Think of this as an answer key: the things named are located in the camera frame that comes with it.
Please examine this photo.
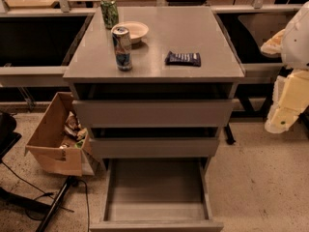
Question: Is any black stand leg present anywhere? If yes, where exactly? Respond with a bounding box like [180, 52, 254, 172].
[36, 176, 76, 232]

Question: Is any black floor cable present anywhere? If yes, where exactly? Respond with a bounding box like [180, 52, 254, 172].
[0, 159, 91, 232]

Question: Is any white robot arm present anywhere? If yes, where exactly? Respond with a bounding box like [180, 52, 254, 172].
[261, 2, 309, 133]

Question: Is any grey drawer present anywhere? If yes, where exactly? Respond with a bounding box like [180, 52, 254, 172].
[90, 159, 223, 232]
[90, 128, 219, 159]
[73, 83, 232, 128]

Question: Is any grey bottom drawer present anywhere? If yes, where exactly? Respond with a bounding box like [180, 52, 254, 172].
[90, 159, 223, 232]

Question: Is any green drink can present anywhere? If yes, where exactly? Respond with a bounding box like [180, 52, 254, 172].
[100, 0, 119, 29]

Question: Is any cardboard box with trash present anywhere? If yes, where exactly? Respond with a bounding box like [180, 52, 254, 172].
[25, 92, 98, 176]

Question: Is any grey middle drawer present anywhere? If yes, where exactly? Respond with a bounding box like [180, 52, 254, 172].
[90, 128, 219, 159]

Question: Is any white paper bowl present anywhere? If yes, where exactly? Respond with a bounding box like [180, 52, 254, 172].
[116, 21, 149, 44]

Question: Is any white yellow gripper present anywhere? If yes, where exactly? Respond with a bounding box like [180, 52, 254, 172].
[265, 70, 309, 133]

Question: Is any dark blue snack packet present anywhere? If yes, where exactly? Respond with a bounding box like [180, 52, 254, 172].
[165, 51, 201, 67]

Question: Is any grey drawer cabinet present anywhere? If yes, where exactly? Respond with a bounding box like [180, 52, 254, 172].
[63, 5, 245, 172]

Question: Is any grey top drawer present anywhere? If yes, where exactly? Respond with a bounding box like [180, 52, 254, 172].
[73, 83, 232, 128]

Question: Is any dark office chair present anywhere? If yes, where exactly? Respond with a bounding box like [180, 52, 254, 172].
[225, 14, 309, 146]

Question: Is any blue silver drink can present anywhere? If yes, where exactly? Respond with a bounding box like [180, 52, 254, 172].
[111, 26, 132, 72]

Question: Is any black chair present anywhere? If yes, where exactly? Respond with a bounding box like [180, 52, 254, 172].
[0, 111, 21, 160]

